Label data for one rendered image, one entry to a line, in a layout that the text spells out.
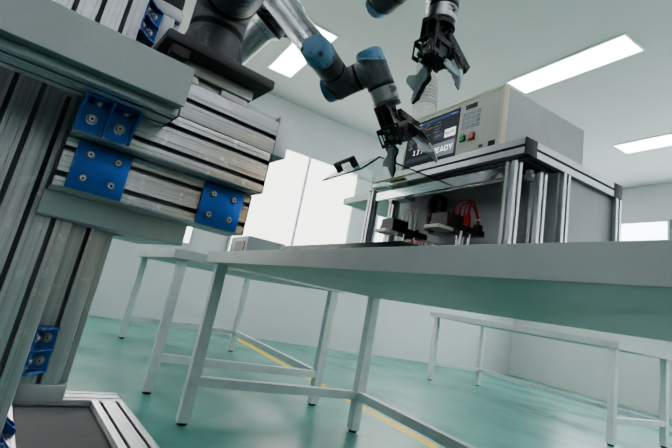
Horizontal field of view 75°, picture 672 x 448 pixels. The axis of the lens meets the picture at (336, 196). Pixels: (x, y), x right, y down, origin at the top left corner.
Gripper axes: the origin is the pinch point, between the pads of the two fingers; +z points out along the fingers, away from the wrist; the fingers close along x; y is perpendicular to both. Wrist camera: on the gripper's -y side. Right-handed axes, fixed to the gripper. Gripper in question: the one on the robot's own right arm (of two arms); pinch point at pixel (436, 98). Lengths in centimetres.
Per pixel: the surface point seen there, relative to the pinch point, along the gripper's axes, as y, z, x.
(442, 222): -19.0, 26.4, -8.6
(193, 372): -10, 93, -126
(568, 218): -42.7, 19.5, 13.8
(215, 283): -10, 55, -126
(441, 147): -29.4, -2.1, -21.7
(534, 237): -30.4, 27.8, 11.5
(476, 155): -24.0, 5.6, -3.9
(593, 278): 19, 45, 46
